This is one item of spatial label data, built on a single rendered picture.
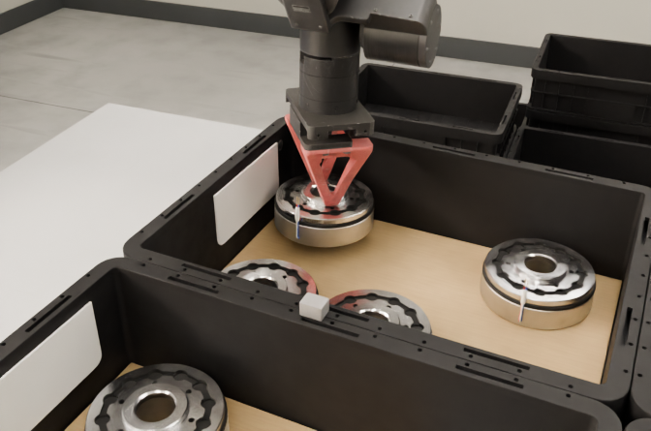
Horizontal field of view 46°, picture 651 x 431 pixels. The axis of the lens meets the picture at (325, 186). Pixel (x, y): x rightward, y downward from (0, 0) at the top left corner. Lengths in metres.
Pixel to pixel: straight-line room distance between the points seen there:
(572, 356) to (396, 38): 0.31
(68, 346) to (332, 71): 0.33
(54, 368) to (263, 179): 0.31
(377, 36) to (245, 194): 0.22
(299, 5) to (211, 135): 0.72
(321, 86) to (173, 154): 0.61
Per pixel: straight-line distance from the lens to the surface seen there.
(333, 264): 0.78
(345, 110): 0.72
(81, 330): 0.62
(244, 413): 0.63
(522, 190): 0.78
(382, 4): 0.67
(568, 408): 0.52
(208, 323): 0.60
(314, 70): 0.71
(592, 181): 0.76
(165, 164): 1.26
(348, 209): 0.77
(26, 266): 1.07
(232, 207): 0.76
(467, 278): 0.77
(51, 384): 0.61
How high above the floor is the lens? 1.29
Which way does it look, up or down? 30 degrees down
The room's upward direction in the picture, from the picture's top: straight up
